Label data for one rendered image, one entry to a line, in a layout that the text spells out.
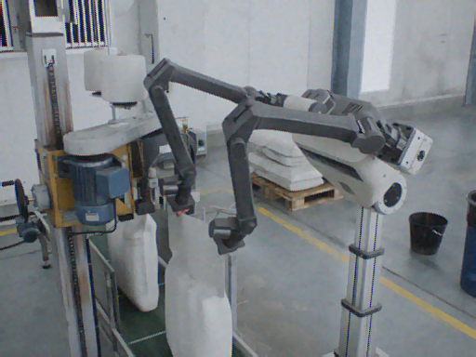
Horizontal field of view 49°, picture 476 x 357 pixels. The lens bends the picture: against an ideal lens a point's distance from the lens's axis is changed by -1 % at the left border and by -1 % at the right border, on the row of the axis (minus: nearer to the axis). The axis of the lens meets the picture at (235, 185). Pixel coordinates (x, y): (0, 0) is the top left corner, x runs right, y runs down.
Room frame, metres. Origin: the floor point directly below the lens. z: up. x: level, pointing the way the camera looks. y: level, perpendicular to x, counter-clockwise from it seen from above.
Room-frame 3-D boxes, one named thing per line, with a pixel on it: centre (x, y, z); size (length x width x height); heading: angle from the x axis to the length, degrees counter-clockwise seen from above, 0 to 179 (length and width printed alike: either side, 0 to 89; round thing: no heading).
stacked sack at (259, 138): (5.22, -0.44, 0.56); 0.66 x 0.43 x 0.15; 118
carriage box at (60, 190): (2.07, 0.62, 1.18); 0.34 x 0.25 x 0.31; 121
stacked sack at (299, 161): (5.03, -0.52, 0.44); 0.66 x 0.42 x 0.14; 25
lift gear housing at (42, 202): (1.95, 0.77, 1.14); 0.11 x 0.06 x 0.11; 31
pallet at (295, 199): (5.21, -0.80, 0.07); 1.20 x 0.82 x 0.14; 123
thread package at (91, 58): (2.15, 0.54, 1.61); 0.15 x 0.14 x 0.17; 31
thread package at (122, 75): (1.93, 0.40, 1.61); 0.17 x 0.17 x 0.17
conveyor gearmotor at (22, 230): (3.41, 1.45, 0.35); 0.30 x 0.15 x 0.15; 31
